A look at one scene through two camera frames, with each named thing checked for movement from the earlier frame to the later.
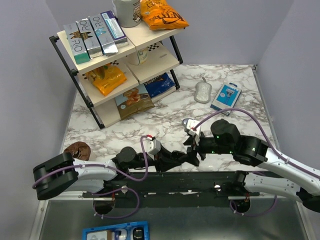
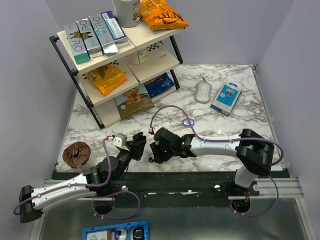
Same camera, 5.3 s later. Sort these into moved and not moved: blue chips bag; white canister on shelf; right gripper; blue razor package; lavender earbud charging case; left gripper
Moved: left gripper; right gripper
Not moved: lavender earbud charging case; blue chips bag; white canister on shelf; blue razor package
